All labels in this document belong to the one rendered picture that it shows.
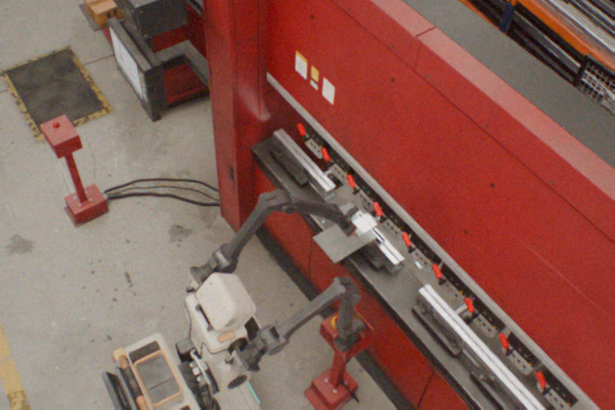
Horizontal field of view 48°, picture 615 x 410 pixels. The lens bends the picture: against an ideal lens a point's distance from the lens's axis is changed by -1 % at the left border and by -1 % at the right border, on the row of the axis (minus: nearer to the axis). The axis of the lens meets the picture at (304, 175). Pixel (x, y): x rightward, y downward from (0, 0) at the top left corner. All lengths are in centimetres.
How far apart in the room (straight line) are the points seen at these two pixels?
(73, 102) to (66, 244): 130
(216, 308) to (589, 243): 143
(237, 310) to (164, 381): 57
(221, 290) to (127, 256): 188
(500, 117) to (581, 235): 46
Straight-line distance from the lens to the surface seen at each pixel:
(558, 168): 227
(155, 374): 325
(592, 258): 241
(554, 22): 432
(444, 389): 350
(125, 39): 359
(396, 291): 349
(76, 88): 574
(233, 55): 344
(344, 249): 343
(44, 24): 644
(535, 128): 229
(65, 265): 472
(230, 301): 283
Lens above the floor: 386
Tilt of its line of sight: 51 degrees down
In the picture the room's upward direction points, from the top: 4 degrees clockwise
